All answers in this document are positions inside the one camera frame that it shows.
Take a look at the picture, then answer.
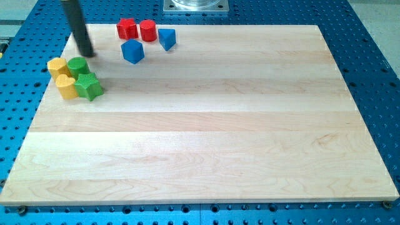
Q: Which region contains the red star block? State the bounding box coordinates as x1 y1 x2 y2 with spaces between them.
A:
116 18 139 40

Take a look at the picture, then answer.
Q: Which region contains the blue perforated metal table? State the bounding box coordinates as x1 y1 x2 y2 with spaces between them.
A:
1 1 399 224

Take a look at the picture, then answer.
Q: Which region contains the blue cube block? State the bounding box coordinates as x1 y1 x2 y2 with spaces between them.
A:
121 39 144 64

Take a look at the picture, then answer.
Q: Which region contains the red cylinder block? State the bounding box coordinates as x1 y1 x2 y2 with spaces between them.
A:
139 19 157 42

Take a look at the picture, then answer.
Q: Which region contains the yellow heart block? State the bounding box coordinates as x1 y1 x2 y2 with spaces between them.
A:
56 74 78 100

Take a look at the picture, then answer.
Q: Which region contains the green star block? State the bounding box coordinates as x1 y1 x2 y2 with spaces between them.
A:
74 72 104 101

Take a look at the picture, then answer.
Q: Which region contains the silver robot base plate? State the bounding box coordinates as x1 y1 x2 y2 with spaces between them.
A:
162 0 229 13

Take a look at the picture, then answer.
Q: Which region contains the green cylinder block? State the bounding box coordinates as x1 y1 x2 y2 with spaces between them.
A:
67 57 90 80

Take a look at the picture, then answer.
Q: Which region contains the yellow hexagon block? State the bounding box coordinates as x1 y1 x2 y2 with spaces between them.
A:
47 57 72 81

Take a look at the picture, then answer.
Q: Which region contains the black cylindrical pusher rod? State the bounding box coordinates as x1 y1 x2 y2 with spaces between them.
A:
61 0 94 58

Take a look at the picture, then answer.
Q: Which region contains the light wooden board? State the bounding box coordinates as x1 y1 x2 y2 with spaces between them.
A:
1 24 399 206

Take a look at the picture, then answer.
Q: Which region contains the blue triangular prism block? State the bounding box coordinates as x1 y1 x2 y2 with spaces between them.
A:
158 29 176 51

